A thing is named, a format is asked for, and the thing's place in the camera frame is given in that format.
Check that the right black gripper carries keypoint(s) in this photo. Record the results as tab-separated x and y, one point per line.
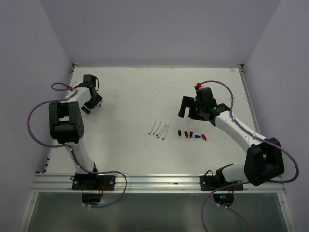
189	101

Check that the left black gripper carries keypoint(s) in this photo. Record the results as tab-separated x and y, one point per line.
95	102

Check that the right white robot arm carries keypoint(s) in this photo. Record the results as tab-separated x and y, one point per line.
263	160

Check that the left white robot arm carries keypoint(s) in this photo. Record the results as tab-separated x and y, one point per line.
66	123

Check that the left controller board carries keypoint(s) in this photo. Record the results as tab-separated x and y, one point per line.
91	198

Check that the controller board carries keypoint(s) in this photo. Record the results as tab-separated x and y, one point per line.
224	199
91	198

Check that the right controller board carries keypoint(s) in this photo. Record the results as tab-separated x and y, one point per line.
224	199

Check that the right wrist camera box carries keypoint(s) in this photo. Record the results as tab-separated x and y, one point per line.
198	86

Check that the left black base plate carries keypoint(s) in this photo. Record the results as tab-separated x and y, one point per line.
89	182

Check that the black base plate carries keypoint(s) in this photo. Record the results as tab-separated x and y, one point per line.
210	183
89	182

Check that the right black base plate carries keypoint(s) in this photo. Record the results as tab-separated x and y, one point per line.
210	183

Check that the aluminium mounting rail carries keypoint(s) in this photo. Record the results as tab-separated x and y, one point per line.
146	183

